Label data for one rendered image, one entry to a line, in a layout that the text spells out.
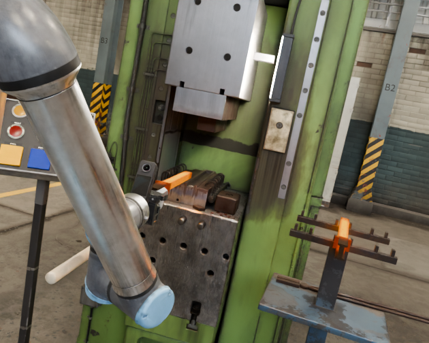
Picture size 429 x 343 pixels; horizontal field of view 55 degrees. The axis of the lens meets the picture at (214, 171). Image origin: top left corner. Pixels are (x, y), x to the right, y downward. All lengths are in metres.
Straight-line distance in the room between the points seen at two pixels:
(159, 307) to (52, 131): 0.42
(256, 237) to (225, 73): 0.70
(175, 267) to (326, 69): 0.98
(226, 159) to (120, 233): 1.40
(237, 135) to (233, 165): 0.15
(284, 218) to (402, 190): 5.87
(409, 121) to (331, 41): 5.81
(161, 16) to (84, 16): 7.50
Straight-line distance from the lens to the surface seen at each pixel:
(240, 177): 2.09
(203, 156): 2.11
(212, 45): 1.62
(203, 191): 1.63
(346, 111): 6.80
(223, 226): 1.59
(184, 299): 1.72
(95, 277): 0.96
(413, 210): 7.64
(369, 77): 7.48
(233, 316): 1.94
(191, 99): 1.62
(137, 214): 0.97
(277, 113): 1.69
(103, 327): 2.16
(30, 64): 0.59
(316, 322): 1.37
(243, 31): 1.61
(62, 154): 0.65
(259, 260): 1.82
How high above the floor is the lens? 1.34
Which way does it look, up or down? 10 degrees down
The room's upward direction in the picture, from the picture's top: 11 degrees clockwise
